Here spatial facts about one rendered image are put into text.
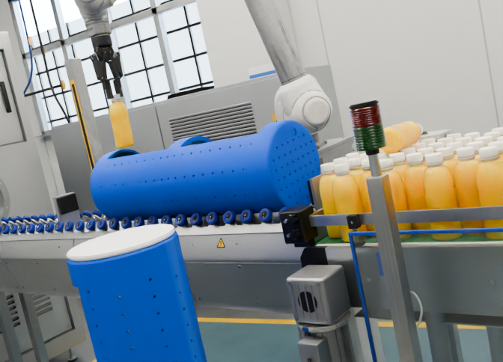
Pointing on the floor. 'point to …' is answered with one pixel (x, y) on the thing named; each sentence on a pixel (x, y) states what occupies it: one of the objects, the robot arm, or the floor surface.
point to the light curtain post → (84, 111)
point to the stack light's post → (394, 268)
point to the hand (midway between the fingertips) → (113, 89)
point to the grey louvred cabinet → (185, 124)
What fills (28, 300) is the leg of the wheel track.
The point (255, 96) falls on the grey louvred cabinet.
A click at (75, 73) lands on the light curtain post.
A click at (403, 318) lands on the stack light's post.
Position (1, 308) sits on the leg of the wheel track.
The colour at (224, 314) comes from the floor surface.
